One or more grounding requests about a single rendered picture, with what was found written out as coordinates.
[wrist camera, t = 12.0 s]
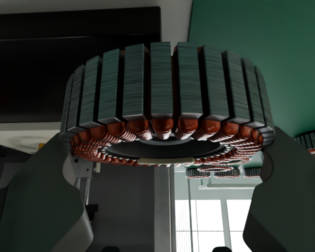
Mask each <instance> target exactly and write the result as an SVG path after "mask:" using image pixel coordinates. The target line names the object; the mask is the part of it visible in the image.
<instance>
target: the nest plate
mask: <svg viewBox="0 0 315 252"><path fill-rule="evenodd" d="M60 128H61V122H18V123H0V145H2V146H5V147H9V148H12V149H15V150H19V151H22V152H25V153H29V154H35V153H36V152H37V151H38V148H39V144H46V143H47V142H48V141H49V140H50V139H51V138H52V137H53V136H55V135H56V134H57V133H59V132H60Z"/></svg>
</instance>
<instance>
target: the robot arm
mask: <svg viewBox="0 0 315 252"><path fill-rule="evenodd" d="M274 130H275V139H274V140H273V141H272V142H271V143H270V144H268V145H266V146H265V147H263V148H262V149H261V152H263V154H264V155H265V156H264V160H263V164H262V167H261V171H260V175H259V176H260V178H261V180H262V183H260V184H258V185H257V186H255V188H254V191H253V194H252V198H251V202H250V206H249V210H248V213H247V217H246V221H245V225H244V229H243V233H242V238H243V241H244V243H245V244H246V246H247V247H248V248H249V249H250V250H251V252H315V156H314V155H313V154H311V153H310V152H309V151H308V150H307V149H305V148H304V147H303V146H302V145H300V144H299V143H298V142H297V141H295V140H294V139H293V138H292V137H290V136H289V135H288V134H286V133H285V132H284V131H283V130H281V129H280V128H279V127H277V126H274ZM59 135H60V133H59V132H58V133H57V134H56V135H54V136H53V137H52V138H51V139H50V140H49V141H48V142H47V143H46V144H44V145H43V146H42V147H41V148H40V149H39V150H38V151H37V152H36V153H34V154H33V155H32V156H31V157H30V158H29V159H28V160H27V161H26V162H25V163H24V164H23V165H22V166H21V168H20V169H19V170H18V171H17V173H16V174H15V175H14V176H13V178H12V179H11V181H10V182H9V183H8V185H7V186H6V187H3V188H0V252H85V251H86V250H87V248H88V247H89V246H90V244H91V243H92V241H93V231H92V228H91V224H90V220H89V217H88V214H87V211H86V208H85V205H84V202H83V199H82V196H81V193H80V190H79V189H78V188H77V187H75V186H73V185H74V183H75V181H76V176H75V173H74V170H73V167H72V164H71V159H72V156H74V153H72V152H71V151H69V149H66V148H64V147H63V146H62V145H61V144H60V143H59Z"/></svg>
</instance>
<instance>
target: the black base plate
mask: <svg viewBox="0 0 315 252"><path fill-rule="evenodd" d="M155 42H162V18H161V8H160V7H159V6H151V7H131V8H111V9H91V10H71V11H50V12H30V13H10V14H0V123H39V122H61V121H62V114H63V107H64V100H65V93H66V87H67V83H68V80H69V78H70V76H71V75H72V74H75V70H76V69H77V68H78V67H79V66H81V65H82V64H83V65H85V66H86V62H87V61H88V60H90V59H92V58H94V57H96V56H99V57H100V58H103V56H104V53H106V52H109V51H112V50H115V49H120V50H121V51H125V47H127V46H132V45H138V44H144V46H145V47H147V48H148V50H149V53H150V55H151V43H155ZM32 155H33V154H30V153H26V152H23V151H20V150H17V149H13V148H10V147H7V146H3V145H0V157H5V158H6V159H5V163H25V162H26V161H27V160H28V159H29V158H30V157H31V156H32Z"/></svg>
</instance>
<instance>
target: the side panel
mask: <svg viewBox="0 0 315 252"><path fill-rule="evenodd" d="M170 168H171V206H172V244H173V252H177V232H176V200H175V168H174V165H173V164H171V165H170Z"/></svg>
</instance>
